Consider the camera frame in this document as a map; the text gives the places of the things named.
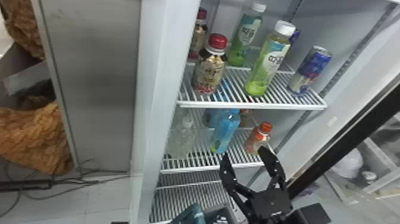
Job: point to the blue can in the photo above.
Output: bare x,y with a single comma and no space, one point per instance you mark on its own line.
307,70
294,36

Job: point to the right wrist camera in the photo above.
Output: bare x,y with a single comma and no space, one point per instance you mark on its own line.
309,215

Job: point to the orange bottle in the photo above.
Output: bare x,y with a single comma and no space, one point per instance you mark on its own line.
257,139

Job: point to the fridge door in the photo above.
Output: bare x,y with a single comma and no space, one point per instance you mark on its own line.
343,142

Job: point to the blue bottle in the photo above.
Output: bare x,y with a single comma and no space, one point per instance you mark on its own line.
225,131

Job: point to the brown bottle red cap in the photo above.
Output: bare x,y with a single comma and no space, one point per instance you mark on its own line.
199,34
208,70

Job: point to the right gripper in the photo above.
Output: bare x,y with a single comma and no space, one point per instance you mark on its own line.
270,206

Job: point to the clear bottle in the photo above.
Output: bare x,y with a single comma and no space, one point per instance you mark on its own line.
182,139

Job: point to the orange cloth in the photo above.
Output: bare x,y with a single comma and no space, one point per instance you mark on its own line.
34,137
23,25

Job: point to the white fridge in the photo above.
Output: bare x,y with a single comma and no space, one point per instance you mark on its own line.
103,78

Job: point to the green bottle white cap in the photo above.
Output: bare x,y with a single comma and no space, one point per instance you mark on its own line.
268,62
245,37

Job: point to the green basket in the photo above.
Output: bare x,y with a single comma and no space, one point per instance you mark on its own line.
193,216

